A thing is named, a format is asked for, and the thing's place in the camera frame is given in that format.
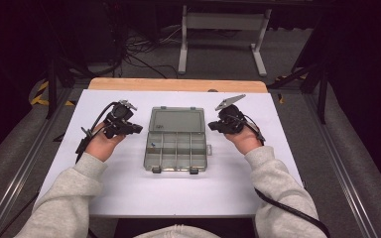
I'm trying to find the aluminium rail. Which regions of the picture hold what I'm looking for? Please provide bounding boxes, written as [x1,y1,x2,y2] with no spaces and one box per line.
[301,91,381,238]
[0,86,77,238]

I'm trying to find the grey metal stand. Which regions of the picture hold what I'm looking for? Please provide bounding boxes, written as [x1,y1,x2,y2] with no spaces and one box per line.
[177,4,273,78]

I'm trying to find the wooden table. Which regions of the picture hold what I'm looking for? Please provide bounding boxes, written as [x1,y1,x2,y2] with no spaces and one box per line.
[87,77,269,94]

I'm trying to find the grey transparent compartment box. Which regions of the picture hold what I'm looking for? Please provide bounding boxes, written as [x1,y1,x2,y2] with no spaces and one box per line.
[142,105,213,176]

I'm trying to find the bundle of black floor cables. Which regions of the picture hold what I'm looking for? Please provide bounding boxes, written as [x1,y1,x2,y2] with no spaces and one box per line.
[103,23,181,79]

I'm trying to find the yellow black floor tape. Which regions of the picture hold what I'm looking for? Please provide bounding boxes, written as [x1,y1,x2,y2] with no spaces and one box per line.
[275,72,310,105]
[29,80,76,108]

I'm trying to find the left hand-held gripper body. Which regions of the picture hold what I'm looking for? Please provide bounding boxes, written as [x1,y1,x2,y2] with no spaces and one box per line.
[103,99,139,140]

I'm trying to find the right hand-held gripper black cable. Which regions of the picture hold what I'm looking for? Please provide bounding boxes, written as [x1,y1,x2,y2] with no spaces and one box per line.
[232,113,332,238]

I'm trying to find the person's grey hoodie torso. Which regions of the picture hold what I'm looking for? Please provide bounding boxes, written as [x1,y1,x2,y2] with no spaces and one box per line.
[133,223,222,238]

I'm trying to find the person's left hand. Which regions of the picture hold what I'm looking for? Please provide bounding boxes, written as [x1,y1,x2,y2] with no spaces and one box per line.
[84,122,127,164]

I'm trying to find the person's right hand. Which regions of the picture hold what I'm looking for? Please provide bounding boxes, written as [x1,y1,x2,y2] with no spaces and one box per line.
[224,126,263,156]

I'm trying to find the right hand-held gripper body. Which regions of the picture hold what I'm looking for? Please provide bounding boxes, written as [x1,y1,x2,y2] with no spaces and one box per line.
[214,93,247,135]

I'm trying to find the black metal stand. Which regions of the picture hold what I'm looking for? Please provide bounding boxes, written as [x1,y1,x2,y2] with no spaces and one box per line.
[44,54,92,121]
[267,19,330,126]

